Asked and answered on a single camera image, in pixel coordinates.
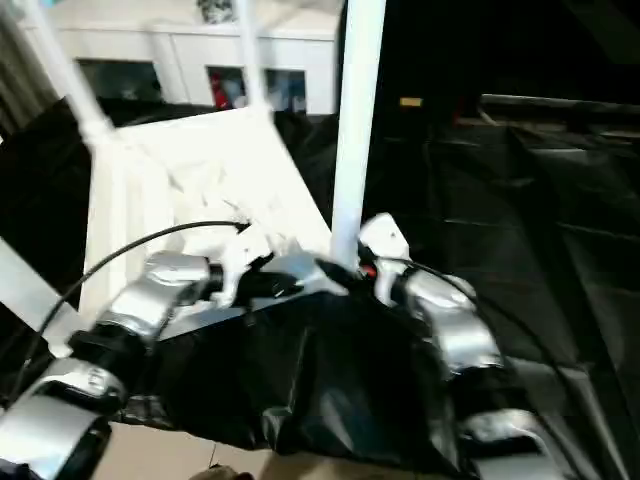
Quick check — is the white cabinet with glass doors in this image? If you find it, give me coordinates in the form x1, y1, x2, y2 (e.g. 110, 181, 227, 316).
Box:
30, 0, 341, 116

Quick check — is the black left robot foot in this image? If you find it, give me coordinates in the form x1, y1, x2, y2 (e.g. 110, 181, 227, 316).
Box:
190, 465, 251, 480

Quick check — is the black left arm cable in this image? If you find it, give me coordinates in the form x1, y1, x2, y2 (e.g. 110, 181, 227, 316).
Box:
0, 220, 251, 391

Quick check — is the glossy black mat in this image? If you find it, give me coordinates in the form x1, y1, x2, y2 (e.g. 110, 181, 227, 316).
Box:
0, 95, 640, 476

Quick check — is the grey metal clutter object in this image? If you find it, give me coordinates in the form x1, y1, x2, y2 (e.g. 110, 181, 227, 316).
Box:
198, 0, 239, 23

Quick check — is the grey curtain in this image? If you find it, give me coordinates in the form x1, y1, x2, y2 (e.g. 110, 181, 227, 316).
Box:
0, 20, 41, 131

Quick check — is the small red bottle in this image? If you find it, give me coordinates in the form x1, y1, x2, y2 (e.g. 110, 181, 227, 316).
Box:
212, 75, 231, 108

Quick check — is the white plastic table leg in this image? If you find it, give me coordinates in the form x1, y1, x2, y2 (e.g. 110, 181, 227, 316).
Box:
10, 0, 116, 146
328, 0, 388, 271
0, 235, 79, 336
235, 0, 273, 113

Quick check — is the white plastic table top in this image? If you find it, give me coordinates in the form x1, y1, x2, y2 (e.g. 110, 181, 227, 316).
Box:
45, 103, 351, 359

